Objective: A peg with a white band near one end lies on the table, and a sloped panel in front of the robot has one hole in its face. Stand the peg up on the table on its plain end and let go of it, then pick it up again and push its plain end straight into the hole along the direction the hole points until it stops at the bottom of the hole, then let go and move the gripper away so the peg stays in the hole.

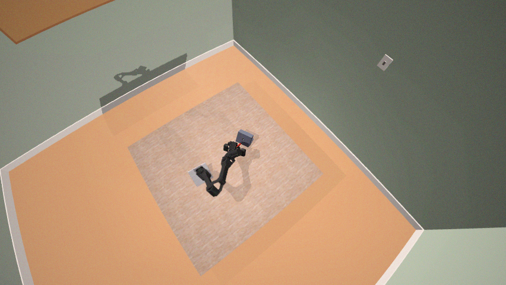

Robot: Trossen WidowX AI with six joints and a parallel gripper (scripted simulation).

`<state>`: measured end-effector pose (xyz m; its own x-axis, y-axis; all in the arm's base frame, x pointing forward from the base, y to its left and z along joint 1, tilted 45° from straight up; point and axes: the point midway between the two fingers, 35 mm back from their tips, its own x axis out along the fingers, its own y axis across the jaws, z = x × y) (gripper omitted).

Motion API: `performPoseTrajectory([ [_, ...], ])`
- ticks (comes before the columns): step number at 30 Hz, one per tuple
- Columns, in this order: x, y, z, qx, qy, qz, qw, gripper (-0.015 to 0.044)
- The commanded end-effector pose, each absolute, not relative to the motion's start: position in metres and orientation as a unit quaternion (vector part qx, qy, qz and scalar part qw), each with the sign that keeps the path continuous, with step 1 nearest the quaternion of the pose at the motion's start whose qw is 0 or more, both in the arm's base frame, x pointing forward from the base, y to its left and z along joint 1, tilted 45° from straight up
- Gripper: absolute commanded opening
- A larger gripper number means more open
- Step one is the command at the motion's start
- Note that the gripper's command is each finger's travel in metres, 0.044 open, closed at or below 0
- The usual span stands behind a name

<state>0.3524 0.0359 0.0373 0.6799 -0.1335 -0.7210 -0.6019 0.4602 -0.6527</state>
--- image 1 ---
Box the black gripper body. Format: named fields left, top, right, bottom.
left=223, top=144, right=246, bottom=157

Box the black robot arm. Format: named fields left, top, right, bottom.
left=196, top=141, right=242, bottom=197

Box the grey sloped panel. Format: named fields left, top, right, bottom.
left=236, top=129, right=254, bottom=147

